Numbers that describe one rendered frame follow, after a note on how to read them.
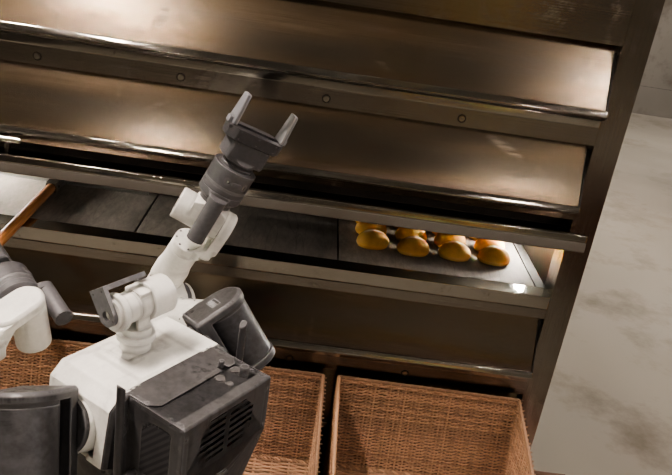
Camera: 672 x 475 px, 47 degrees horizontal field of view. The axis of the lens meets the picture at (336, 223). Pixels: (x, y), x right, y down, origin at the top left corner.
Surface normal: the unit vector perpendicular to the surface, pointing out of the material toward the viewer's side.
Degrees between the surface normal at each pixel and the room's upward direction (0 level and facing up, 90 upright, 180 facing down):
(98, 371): 0
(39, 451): 64
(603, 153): 90
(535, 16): 90
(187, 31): 70
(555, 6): 90
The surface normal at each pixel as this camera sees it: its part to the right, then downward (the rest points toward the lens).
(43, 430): 0.81, -0.08
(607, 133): 0.00, 0.38
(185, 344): 0.15, -0.92
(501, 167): 0.04, 0.04
